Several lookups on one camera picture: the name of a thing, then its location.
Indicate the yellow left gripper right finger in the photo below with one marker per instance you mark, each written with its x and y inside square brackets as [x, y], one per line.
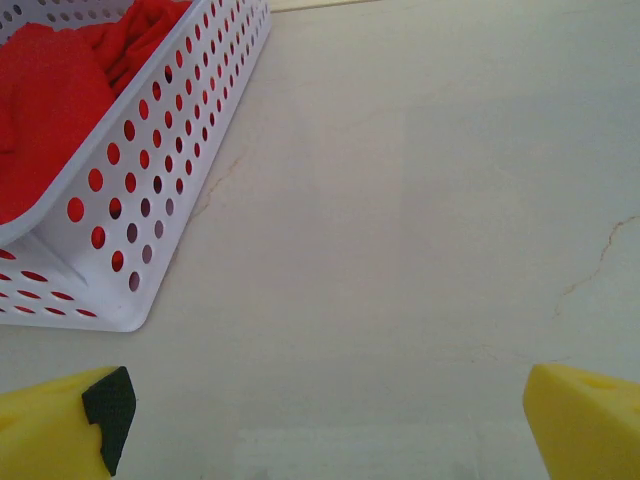
[590, 430]

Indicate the white perforated plastic basket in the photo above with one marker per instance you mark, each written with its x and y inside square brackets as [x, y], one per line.
[75, 265]

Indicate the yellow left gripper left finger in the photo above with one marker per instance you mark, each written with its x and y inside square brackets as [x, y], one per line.
[40, 435]

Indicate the red t-shirt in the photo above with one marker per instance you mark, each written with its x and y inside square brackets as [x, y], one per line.
[50, 100]

